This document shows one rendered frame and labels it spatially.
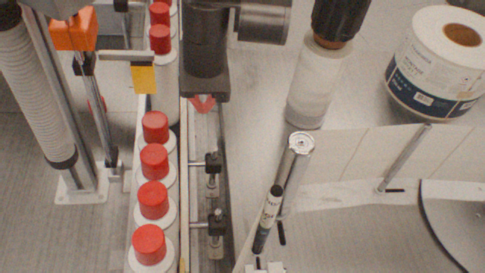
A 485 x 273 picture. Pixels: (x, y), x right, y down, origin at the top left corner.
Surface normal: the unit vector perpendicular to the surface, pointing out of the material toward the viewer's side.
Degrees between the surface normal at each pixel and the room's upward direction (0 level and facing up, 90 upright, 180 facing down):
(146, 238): 3
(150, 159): 2
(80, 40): 90
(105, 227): 0
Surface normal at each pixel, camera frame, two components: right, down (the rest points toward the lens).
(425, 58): -0.81, 0.40
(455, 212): 0.11, -0.61
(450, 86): -0.26, 0.75
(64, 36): 0.10, 0.79
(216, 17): 0.42, 0.75
